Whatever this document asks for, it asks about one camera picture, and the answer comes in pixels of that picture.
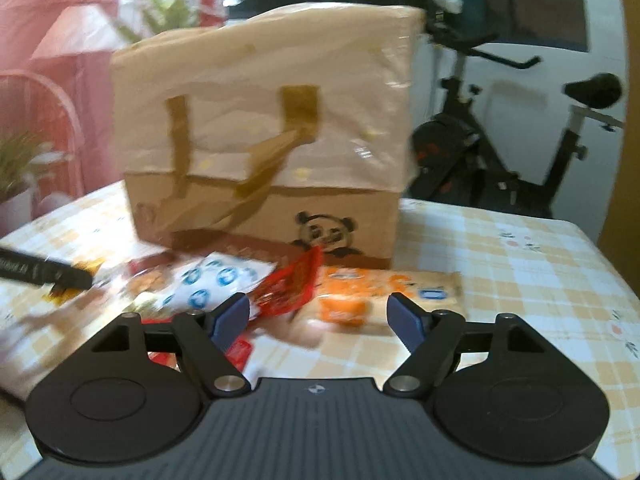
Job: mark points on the orange wholewheat bread packet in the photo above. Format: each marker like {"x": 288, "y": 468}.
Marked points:
{"x": 355, "y": 299}

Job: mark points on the yellow checkered tablecloth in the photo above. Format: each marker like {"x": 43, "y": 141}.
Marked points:
{"x": 546, "y": 271}

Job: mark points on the cardboard box with plastic liner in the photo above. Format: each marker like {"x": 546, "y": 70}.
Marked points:
{"x": 286, "y": 132}

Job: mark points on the red snack packet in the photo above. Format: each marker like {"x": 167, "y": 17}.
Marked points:
{"x": 288, "y": 289}

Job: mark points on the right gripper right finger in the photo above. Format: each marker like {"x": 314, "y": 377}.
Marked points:
{"x": 431, "y": 338}

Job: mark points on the white blue snack packet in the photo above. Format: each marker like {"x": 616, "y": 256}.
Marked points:
{"x": 206, "y": 284}

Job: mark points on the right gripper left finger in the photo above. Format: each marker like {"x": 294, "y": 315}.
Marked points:
{"x": 205, "y": 337}

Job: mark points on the clear small snack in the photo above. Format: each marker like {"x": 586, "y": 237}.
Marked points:
{"x": 152, "y": 273}

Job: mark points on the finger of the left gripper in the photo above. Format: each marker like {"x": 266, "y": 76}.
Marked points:
{"x": 35, "y": 270}

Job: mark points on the black exercise bike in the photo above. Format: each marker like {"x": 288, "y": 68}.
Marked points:
{"x": 459, "y": 161}

